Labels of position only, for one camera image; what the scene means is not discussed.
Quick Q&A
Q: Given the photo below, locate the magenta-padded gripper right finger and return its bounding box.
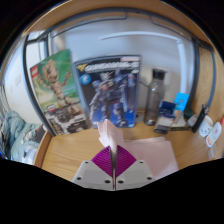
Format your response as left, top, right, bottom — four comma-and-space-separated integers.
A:
114, 145, 155, 191

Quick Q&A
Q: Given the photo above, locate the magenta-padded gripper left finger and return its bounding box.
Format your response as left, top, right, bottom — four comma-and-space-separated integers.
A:
72, 145, 116, 192

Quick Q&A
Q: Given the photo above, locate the pink towel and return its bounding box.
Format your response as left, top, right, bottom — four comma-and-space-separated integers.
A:
96, 118, 180, 181

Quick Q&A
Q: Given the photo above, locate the small dark blue box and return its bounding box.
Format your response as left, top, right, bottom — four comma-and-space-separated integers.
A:
153, 100, 177, 135

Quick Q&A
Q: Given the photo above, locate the grey clear water bottle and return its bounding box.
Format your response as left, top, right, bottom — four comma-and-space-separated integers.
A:
143, 68, 167, 127

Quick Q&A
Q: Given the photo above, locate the blue robot model kit box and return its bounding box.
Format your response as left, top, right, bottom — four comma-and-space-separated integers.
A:
72, 54, 142, 129

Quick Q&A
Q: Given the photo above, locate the white mug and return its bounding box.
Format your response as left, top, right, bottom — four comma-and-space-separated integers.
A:
198, 114, 214, 138

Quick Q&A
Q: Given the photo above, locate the black electric shaver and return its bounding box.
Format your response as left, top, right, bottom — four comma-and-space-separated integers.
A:
191, 104, 210, 134

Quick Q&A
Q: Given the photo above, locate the light blue packet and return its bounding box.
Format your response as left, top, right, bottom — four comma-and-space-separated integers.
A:
173, 91, 190, 113

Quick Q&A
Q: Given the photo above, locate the bed with teal bedding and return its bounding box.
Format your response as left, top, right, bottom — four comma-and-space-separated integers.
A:
0, 109, 48, 164

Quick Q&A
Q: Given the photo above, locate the white bottle with red cap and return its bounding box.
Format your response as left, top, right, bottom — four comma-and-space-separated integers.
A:
205, 114, 224, 148

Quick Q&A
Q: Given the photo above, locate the green toy box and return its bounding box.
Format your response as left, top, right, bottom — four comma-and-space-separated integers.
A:
29, 49, 92, 136

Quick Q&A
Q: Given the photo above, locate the white desk lamp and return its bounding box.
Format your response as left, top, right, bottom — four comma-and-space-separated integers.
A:
99, 30, 192, 129

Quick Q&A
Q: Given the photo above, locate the dark grey metal frame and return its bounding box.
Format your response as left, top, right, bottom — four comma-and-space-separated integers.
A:
21, 7, 218, 138

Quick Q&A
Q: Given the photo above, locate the white wall socket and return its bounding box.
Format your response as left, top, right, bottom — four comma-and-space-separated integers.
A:
13, 74, 23, 87

